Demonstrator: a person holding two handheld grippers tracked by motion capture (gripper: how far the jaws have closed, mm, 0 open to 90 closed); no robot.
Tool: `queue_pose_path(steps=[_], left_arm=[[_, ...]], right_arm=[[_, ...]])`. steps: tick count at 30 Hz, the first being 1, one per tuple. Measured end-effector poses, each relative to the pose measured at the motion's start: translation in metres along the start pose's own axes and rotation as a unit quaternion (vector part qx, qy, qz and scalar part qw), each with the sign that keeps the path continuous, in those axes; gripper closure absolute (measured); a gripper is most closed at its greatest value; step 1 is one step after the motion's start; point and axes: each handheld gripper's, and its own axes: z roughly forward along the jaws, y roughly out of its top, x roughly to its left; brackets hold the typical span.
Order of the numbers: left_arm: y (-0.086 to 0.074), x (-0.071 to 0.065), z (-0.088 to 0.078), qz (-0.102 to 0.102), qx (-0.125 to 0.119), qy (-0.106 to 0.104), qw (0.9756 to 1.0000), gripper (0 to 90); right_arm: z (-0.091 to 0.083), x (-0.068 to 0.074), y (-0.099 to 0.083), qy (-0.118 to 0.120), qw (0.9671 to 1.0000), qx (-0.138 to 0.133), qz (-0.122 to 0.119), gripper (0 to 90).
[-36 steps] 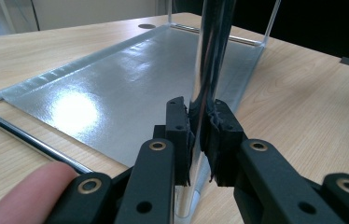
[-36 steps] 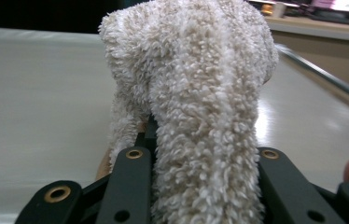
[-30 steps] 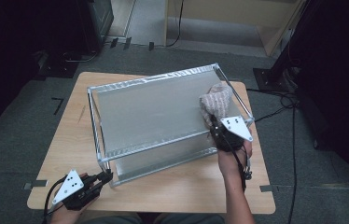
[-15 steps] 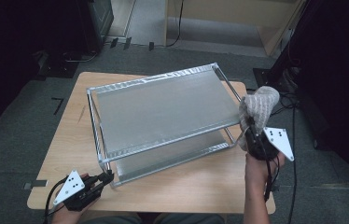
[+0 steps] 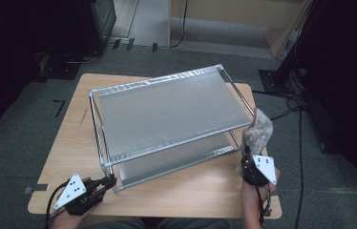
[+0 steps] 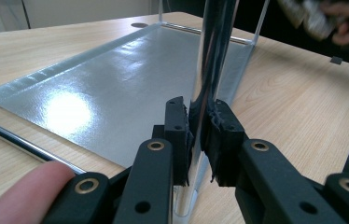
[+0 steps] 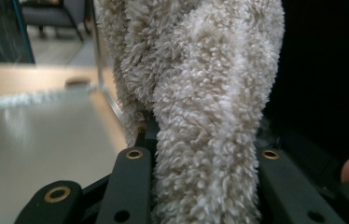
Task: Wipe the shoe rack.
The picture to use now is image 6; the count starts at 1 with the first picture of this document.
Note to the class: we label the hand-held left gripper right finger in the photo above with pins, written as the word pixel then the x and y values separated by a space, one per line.
pixel 225 146

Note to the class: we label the grey knitted cloth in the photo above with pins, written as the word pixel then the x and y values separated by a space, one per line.
pixel 309 17

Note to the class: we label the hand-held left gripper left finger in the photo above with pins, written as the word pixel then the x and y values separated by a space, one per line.
pixel 175 137

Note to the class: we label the silver metal shelf rack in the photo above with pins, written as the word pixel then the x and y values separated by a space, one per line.
pixel 116 93

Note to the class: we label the grey table tape piece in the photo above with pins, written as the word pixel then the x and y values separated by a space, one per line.
pixel 336 60

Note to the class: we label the round dark table hole cover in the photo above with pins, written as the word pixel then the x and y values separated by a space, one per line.
pixel 139 25

